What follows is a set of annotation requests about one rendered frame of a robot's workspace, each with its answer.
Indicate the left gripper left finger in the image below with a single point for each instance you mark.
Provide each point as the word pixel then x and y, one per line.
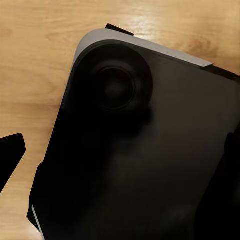
pixel 12 149

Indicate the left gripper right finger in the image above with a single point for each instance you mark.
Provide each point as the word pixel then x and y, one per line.
pixel 232 149

